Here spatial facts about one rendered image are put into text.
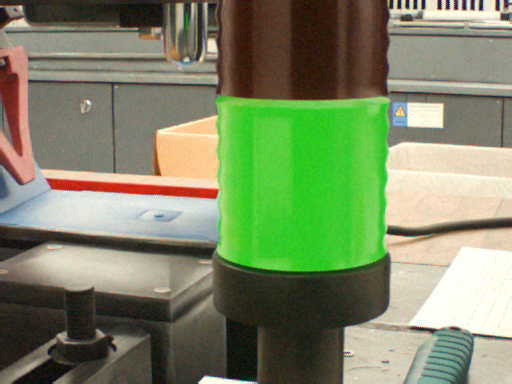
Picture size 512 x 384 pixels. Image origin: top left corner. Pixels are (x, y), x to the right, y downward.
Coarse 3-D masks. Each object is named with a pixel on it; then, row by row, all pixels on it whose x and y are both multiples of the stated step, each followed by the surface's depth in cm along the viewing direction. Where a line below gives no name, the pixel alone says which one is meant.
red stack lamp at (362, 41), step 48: (240, 0) 20; (288, 0) 19; (336, 0) 19; (384, 0) 20; (240, 48) 20; (288, 48) 19; (336, 48) 19; (384, 48) 20; (240, 96) 20; (288, 96) 20; (336, 96) 20
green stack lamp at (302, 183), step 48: (240, 144) 20; (288, 144) 20; (336, 144) 20; (384, 144) 21; (240, 192) 21; (288, 192) 20; (336, 192) 20; (384, 192) 21; (240, 240) 21; (288, 240) 20; (336, 240) 20; (384, 240) 22
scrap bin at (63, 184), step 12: (48, 180) 83; (60, 180) 82; (72, 180) 82; (84, 180) 82; (96, 180) 81; (120, 192) 81; (132, 192) 80; (144, 192) 80; (156, 192) 80; (168, 192) 79; (180, 192) 79; (192, 192) 78; (204, 192) 78; (216, 192) 78
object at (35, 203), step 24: (0, 168) 56; (0, 192) 55; (24, 192) 57; (48, 192) 59; (72, 192) 58; (0, 216) 54; (24, 216) 54; (48, 216) 54; (72, 216) 53; (96, 216) 53; (120, 216) 53; (192, 216) 53; (216, 216) 53; (216, 240) 49
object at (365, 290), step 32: (384, 256) 22; (224, 288) 21; (256, 288) 21; (288, 288) 20; (320, 288) 20; (352, 288) 21; (384, 288) 21; (256, 320) 21; (288, 320) 20; (320, 320) 20; (352, 320) 21; (288, 352) 22; (320, 352) 22
